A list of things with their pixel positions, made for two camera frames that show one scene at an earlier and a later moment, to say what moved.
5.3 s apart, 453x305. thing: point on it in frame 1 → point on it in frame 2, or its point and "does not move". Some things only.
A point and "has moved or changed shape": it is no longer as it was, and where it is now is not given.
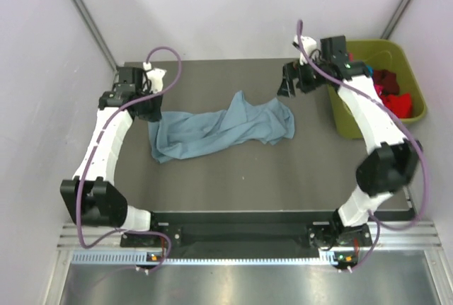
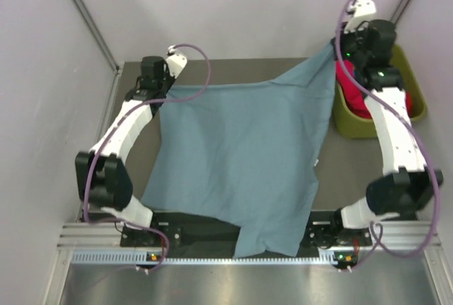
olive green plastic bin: x=378 y=54 does not move
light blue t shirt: x=243 y=122 has moved or changed shape
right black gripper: x=292 y=71 → x=357 y=32
